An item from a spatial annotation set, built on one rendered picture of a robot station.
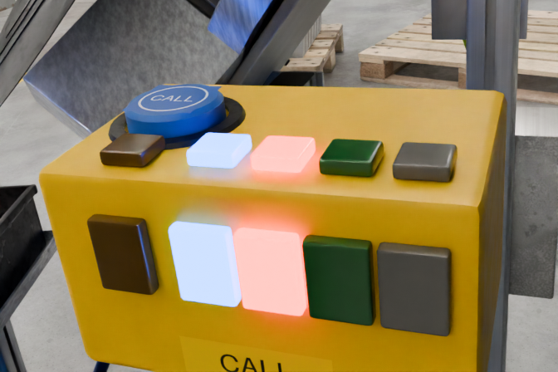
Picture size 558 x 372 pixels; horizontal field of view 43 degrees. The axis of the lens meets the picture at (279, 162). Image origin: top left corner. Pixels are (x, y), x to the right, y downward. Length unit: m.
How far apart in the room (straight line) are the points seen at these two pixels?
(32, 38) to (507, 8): 0.47
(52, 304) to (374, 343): 1.99
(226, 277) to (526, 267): 0.71
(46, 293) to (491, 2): 1.80
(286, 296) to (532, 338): 1.66
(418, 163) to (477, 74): 0.51
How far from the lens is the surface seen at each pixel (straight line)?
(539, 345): 1.87
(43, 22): 0.78
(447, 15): 0.81
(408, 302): 0.23
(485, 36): 0.73
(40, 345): 2.07
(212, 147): 0.25
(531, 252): 0.91
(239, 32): 0.64
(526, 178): 0.87
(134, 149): 0.26
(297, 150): 0.23
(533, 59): 3.44
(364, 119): 0.27
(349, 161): 0.22
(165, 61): 0.65
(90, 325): 0.30
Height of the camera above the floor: 1.17
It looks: 25 degrees down
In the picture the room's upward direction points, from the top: 6 degrees counter-clockwise
